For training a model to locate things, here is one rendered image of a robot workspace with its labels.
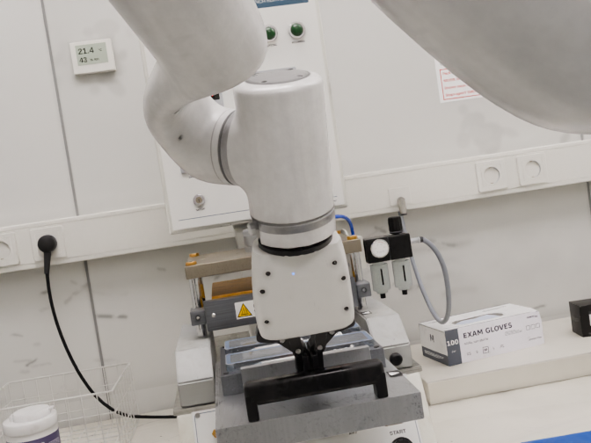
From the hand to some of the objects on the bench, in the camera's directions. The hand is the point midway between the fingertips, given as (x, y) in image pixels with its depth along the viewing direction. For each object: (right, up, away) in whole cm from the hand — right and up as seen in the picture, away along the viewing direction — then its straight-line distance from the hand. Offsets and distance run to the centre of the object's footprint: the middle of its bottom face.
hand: (309, 363), depth 77 cm
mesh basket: (-47, -30, +64) cm, 86 cm away
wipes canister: (-44, -31, +42) cm, 68 cm away
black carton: (+64, -8, +75) cm, 99 cm away
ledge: (+64, -13, +77) cm, 101 cm away
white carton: (+39, -12, +75) cm, 85 cm away
